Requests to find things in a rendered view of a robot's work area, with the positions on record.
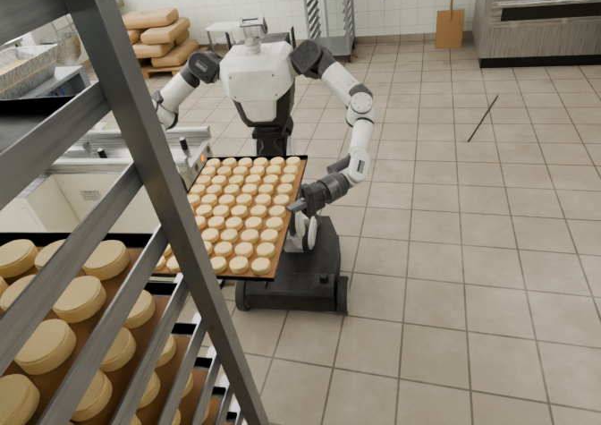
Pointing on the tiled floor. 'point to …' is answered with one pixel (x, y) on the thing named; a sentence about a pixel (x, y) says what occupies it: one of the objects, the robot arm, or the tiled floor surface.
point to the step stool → (221, 30)
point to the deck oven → (537, 20)
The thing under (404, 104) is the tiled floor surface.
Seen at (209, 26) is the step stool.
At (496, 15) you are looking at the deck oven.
